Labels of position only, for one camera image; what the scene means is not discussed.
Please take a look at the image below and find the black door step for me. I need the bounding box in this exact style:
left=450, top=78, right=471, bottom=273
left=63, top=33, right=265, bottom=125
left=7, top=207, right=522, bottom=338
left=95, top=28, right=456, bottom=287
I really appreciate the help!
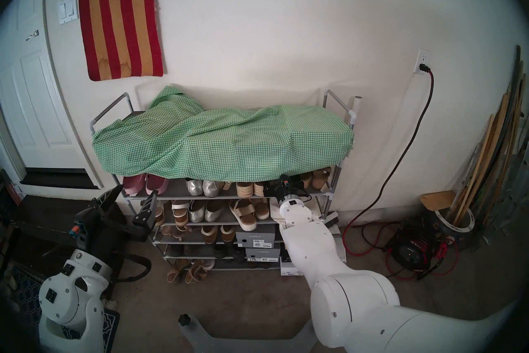
left=20, top=168, right=100, bottom=190

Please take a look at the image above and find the grey metal shoe rack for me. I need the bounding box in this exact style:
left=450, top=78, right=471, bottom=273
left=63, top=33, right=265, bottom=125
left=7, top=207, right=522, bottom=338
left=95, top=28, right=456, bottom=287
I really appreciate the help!
left=90, top=90, right=357, bottom=272

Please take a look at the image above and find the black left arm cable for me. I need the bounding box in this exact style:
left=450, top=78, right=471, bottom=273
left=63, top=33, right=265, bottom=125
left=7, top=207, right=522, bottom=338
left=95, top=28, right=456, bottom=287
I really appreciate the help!
left=110, top=253, right=153, bottom=283

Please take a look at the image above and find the beige strap white-sole sandal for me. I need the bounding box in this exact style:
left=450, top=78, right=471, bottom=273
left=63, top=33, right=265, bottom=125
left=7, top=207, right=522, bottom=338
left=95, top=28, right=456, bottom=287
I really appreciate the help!
left=250, top=198, right=270, bottom=220
left=229, top=199, right=257, bottom=232

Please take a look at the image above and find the striped flag wall hanging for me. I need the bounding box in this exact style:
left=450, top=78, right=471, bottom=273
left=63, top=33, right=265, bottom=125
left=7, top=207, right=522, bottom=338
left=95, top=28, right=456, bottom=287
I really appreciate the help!
left=79, top=0, right=164, bottom=82

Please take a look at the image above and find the red black power cable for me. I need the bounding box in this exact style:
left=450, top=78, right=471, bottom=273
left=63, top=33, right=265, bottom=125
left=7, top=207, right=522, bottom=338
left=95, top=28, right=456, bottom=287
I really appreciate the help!
left=342, top=63, right=434, bottom=274

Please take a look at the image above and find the white flat printed box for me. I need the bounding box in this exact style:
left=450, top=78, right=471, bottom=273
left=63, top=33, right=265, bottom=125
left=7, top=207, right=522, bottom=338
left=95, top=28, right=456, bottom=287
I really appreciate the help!
left=324, top=228, right=348, bottom=264

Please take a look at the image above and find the dark wooden chest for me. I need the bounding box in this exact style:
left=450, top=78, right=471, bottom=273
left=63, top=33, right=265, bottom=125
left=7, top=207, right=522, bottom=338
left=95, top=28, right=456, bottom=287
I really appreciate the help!
left=12, top=195, right=126, bottom=286

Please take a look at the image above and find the white wall outlet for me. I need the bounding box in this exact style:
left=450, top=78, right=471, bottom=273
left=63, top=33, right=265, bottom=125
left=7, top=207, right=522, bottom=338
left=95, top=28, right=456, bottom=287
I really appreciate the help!
left=415, top=49, right=431, bottom=75

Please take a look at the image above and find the grey robot base frame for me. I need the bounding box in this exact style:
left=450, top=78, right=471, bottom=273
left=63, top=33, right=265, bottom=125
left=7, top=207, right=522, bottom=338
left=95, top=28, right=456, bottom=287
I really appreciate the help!
left=179, top=313, right=319, bottom=353

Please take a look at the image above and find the black bucket white rim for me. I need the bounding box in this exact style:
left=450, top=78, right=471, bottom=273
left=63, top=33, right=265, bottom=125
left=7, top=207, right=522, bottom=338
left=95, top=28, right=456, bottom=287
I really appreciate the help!
left=434, top=207, right=476, bottom=249

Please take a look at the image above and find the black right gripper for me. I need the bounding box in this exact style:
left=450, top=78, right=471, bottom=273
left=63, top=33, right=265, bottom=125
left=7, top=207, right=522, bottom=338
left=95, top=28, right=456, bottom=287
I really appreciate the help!
left=266, top=174, right=309, bottom=202

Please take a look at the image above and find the white capped metal pole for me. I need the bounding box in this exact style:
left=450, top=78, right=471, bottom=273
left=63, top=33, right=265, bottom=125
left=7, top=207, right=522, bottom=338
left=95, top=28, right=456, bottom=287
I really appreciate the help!
left=349, top=96, right=363, bottom=125

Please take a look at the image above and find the tan strappy sandal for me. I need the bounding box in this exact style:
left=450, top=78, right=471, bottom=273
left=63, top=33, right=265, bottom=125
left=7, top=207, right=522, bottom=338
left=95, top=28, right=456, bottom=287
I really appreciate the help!
left=185, top=261, right=207, bottom=284
left=167, top=259, right=184, bottom=284

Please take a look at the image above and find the black red cable reel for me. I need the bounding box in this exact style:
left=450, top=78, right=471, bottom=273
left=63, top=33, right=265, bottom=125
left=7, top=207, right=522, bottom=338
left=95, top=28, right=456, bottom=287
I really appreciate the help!
left=388, top=224, right=449, bottom=274

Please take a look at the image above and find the green gingham cloth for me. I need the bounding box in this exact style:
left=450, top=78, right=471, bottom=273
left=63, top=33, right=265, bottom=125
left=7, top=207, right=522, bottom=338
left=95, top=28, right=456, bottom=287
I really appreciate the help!
left=92, top=86, right=355, bottom=182

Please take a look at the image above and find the cream canvas drawstring bag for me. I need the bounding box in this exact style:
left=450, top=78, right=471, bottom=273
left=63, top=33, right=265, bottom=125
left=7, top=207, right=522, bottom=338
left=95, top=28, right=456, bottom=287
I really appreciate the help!
left=269, top=196, right=290, bottom=229

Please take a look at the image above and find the small grey shoebox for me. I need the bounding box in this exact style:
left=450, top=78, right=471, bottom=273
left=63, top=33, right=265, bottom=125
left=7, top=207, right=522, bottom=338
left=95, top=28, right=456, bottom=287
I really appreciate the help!
left=245, top=248, right=281, bottom=262

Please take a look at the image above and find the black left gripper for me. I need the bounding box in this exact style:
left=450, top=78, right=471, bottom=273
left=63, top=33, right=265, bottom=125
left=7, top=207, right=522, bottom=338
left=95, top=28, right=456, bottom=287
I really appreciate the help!
left=69, top=185, right=159, bottom=268

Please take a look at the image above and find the wooden slats bundle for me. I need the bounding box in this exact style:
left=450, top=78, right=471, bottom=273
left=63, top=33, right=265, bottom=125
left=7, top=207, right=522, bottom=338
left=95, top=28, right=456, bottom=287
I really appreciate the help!
left=453, top=45, right=529, bottom=229

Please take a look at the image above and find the light wooden block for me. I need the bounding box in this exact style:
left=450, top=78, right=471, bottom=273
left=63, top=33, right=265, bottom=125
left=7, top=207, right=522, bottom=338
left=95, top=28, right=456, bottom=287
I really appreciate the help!
left=421, top=190, right=456, bottom=211

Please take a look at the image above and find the white light switch plate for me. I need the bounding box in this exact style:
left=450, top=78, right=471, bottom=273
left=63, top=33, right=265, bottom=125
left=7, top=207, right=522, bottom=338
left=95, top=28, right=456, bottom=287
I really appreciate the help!
left=57, top=0, right=79, bottom=25

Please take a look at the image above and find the large grey Vionic shoebox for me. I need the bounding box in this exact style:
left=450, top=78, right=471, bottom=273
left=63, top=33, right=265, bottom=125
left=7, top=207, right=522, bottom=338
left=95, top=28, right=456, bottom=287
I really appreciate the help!
left=236, top=225, right=276, bottom=248

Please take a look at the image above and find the pink slip-on shoe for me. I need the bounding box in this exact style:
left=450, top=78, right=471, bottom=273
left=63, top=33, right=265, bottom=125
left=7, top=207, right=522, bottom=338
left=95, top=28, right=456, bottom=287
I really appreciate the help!
left=123, top=174, right=146, bottom=196
left=145, top=174, right=169, bottom=195

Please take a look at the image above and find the white panel door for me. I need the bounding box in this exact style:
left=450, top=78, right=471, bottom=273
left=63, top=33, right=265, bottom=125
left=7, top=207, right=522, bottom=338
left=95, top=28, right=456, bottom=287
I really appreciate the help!
left=0, top=0, right=104, bottom=191

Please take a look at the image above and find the white shoebox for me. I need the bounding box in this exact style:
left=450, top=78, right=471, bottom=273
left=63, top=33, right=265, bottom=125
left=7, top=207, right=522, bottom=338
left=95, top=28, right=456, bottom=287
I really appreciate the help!
left=280, top=257, right=304, bottom=276

